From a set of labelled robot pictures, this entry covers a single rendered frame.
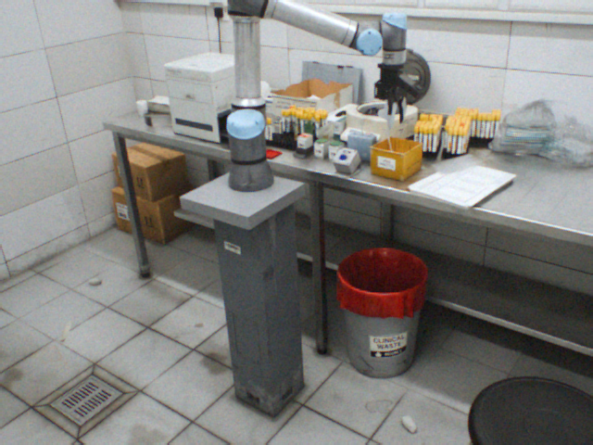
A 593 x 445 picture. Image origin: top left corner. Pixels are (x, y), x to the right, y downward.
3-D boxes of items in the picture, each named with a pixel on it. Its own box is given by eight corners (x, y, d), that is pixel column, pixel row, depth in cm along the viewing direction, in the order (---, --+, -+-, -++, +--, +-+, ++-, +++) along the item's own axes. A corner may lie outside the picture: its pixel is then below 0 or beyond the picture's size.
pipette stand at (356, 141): (345, 161, 218) (345, 135, 213) (354, 155, 223) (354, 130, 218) (369, 166, 213) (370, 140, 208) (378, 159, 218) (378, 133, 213)
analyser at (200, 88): (172, 133, 257) (161, 64, 243) (215, 116, 276) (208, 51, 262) (224, 145, 240) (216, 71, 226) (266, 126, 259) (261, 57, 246)
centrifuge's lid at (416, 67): (384, 45, 241) (395, 44, 246) (377, 107, 250) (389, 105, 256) (428, 51, 227) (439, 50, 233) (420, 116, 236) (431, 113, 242)
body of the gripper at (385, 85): (385, 95, 202) (386, 59, 197) (408, 98, 197) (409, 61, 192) (373, 100, 197) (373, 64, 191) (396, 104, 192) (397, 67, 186)
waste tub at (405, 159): (369, 173, 206) (370, 146, 202) (389, 161, 215) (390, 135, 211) (402, 182, 199) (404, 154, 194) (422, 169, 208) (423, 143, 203)
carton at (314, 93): (271, 126, 259) (270, 92, 253) (309, 108, 280) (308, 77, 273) (318, 134, 246) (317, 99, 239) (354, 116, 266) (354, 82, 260)
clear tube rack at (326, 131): (280, 137, 245) (278, 120, 242) (294, 131, 252) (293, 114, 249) (320, 146, 234) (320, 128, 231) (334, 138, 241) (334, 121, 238)
